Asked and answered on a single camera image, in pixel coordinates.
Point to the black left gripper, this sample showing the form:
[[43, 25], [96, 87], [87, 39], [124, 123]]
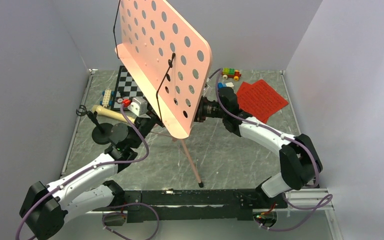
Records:
[[154, 118]]

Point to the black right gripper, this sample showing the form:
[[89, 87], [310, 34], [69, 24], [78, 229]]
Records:
[[200, 116]]

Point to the black microphone stand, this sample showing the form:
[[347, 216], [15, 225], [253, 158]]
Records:
[[102, 131]]

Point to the gold microphone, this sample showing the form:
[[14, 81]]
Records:
[[102, 111]]

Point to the pink music stand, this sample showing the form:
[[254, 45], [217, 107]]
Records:
[[168, 59]]

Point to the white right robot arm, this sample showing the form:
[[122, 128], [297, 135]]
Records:
[[298, 158]]

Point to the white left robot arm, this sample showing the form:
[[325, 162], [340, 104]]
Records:
[[47, 207]]

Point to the blue toy block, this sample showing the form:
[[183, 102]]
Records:
[[223, 85]]

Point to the black white chessboard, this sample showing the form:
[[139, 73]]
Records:
[[125, 88]]

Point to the orange yellow toy piece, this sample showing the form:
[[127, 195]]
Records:
[[230, 73]]

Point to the white blue toy brick car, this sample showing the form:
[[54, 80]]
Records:
[[107, 98]]

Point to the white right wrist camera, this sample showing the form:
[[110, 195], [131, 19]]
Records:
[[208, 87]]

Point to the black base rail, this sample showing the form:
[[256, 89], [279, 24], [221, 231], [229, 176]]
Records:
[[193, 204]]

